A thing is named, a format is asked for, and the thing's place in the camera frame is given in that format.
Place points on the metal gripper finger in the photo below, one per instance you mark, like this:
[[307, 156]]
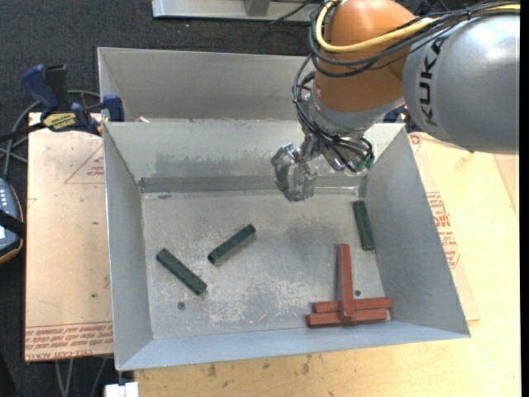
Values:
[[279, 172], [306, 185]]

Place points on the dark green flat block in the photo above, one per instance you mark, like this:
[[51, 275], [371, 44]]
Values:
[[364, 226], [182, 272], [231, 244]]

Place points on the grey metal bin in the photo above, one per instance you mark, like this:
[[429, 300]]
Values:
[[256, 271]]

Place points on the red-brown flat block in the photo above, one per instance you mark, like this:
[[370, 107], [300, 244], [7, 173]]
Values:
[[344, 279], [372, 303], [322, 320]]

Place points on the brown cardboard board red print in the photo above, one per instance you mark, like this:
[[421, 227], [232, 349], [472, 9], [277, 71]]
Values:
[[66, 230]]

